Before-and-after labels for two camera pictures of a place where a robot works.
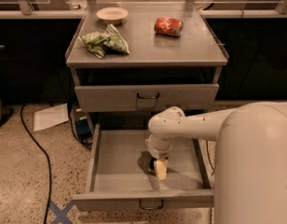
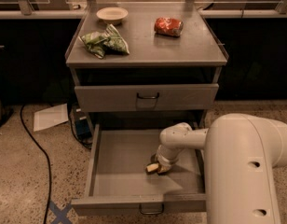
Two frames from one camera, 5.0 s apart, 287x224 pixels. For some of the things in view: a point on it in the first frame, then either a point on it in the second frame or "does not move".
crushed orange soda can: [169, 26] does not move
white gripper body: [161, 152] to [163, 161]
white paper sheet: [50, 117] does not move
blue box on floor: [83, 129] does not move
